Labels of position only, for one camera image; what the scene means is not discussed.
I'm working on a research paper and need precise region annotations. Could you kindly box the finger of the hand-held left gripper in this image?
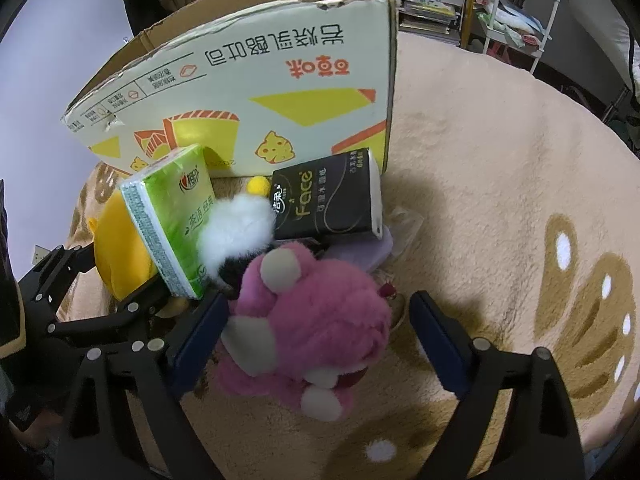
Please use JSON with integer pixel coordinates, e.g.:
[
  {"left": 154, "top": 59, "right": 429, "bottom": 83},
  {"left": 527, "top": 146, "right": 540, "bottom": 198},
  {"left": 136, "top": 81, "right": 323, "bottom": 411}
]
[
  {"left": 46, "top": 284, "right": 174, "bottom": 342},
  {"left": 17, "top": 243, "right": 97, "bottom": 312}
]

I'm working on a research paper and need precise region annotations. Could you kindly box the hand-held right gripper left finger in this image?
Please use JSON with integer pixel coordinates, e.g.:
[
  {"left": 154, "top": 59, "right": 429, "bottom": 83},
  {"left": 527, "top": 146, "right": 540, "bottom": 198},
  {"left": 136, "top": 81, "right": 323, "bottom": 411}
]
[{"left": 54, "top": 290, "right": 231, "bottom": 480}]

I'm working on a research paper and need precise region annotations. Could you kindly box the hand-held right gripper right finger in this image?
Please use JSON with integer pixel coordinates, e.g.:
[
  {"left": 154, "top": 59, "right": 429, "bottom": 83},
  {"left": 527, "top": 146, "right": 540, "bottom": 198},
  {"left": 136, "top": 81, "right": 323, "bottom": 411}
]
[{"left": 409, "top": 290, "right": 587, "bottom": 480}]

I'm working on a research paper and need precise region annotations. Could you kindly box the green tissue pack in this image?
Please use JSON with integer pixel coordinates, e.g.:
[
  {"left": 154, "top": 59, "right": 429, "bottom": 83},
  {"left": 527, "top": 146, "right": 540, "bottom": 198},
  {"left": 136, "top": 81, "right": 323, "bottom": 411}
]
[{"left": 119, "top": 144, "right": 217, "bottom": 300}]

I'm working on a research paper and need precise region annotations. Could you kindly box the pink plush bear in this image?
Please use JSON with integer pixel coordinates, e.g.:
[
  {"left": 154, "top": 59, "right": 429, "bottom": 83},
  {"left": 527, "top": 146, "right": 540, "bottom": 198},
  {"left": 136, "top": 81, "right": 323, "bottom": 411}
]
[{"left": 212, "top": 241, "right": 394, "bottom": 419}]

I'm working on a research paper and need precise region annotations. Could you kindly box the printed cardboard box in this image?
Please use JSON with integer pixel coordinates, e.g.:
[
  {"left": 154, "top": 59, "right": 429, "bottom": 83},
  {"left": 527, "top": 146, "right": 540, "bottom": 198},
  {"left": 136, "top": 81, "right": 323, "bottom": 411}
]
[{"left": 60, "top": 0, "right": 400, "bottom": 179}]

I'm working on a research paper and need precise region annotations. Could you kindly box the purple soft pouch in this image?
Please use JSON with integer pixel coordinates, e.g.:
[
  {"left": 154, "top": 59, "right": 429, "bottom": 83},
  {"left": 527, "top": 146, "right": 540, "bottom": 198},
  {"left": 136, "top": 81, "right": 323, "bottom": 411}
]
[{"left": 314, "top": 225, "right": 396, "bottom": 274}]

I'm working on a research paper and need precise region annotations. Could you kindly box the yellow plush toy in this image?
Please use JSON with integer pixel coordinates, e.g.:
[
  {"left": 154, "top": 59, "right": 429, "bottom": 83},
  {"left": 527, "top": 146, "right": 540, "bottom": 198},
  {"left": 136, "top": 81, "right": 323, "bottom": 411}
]
[{"left": 93, "top": 191, "right": 162, "bottom": 302}]

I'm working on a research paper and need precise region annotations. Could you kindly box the clear plastic wrapper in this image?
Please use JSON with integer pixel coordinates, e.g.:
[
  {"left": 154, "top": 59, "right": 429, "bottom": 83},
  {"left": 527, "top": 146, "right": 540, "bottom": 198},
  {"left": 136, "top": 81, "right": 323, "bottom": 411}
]
[{"left": 384, "top": 204, "right": 427, "bottom": 257}]

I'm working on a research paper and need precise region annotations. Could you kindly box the white and black plush toy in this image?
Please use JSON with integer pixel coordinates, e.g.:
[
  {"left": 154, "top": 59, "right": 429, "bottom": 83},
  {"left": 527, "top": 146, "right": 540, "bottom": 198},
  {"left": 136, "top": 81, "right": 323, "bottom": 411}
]
[{"left": 196, "top": 194, "right": 276, "bottom": 297}]

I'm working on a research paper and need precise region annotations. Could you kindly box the beige printed blanket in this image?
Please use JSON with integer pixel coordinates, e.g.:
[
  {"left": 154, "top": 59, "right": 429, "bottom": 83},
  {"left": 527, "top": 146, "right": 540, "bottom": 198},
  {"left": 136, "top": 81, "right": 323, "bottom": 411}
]
[{"left": 55, "top": 30, "right": 640, "bottom": 480}]

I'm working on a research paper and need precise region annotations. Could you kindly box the black tissue pack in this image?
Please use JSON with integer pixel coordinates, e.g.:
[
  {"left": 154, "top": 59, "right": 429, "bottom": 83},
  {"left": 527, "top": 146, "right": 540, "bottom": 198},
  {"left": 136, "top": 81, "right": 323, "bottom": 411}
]
[{"left": 270, "top": 148, "right": 385, "bottom": 241}]

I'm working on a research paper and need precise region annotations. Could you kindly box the dark cloth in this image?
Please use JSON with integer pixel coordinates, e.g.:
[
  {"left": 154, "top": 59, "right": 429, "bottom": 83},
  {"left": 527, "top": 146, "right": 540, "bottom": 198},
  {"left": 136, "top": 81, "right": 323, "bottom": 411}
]
[{"left": 117, "top": 0, "right": 173, "bottom": 37}]

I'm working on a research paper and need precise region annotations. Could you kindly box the white metal rack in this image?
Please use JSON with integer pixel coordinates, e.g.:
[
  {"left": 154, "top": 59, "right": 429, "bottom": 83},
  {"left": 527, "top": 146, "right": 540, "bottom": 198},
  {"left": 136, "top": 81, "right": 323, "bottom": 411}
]
[{"left": 470, "top": 0, "right": 563, "bottom": 77}]

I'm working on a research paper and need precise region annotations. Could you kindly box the white bedding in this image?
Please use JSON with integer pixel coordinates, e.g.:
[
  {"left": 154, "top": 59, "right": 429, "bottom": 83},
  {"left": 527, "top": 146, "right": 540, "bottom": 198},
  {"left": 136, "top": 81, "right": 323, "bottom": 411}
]
[{"left": 560, "top": 0, "right": 640, "bottom": 92}]

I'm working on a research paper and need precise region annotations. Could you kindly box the small keychain charm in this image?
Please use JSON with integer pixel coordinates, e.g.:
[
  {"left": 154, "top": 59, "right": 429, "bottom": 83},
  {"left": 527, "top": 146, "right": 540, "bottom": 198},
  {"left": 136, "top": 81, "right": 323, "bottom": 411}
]
[{"left": 379, "top": 282, "right": 409, "bottom": 332}]

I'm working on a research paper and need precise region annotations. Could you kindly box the yellow frame bookshelf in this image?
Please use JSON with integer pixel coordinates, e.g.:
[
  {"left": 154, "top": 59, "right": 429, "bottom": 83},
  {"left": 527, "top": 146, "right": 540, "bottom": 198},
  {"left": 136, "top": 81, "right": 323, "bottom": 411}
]
[{"left": 372, "top": 0, "right": 482, "bottom": 47}]

